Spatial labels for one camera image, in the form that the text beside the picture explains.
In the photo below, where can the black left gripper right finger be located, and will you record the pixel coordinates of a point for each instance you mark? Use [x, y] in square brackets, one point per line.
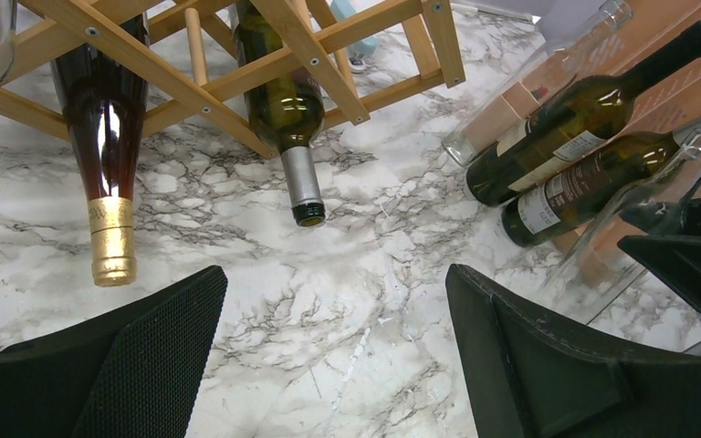
[530, 372]

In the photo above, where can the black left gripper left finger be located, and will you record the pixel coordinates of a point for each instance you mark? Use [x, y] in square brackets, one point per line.
[134, 371]

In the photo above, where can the dark green top wine bottle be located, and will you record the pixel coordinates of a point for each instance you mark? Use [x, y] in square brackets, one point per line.
[576, 195]

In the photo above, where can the green wine bottle beige label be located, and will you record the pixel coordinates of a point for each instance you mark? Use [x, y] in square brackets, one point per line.
[577, 121]

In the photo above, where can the dark bottle silver cap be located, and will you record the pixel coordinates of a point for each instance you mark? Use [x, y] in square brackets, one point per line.
[286, 113]

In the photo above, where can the clear bottle gold cap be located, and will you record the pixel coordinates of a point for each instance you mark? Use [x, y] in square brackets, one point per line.
[103, 104]

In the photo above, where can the peach plastic desk organizer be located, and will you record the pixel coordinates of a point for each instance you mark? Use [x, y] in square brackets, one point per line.
[654, 23]

